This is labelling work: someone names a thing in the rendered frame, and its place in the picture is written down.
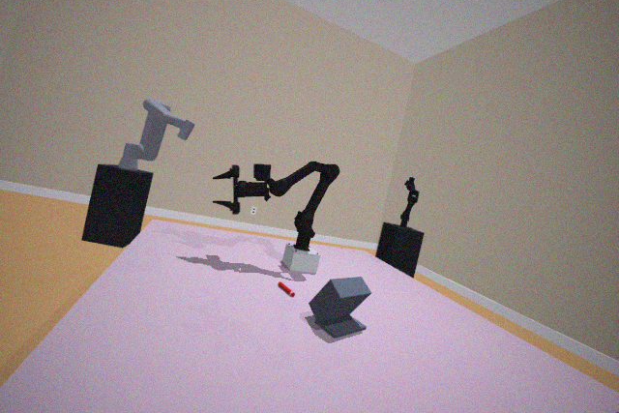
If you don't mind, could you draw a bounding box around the red peg with white band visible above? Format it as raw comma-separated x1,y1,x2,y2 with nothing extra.
278,282,295,297

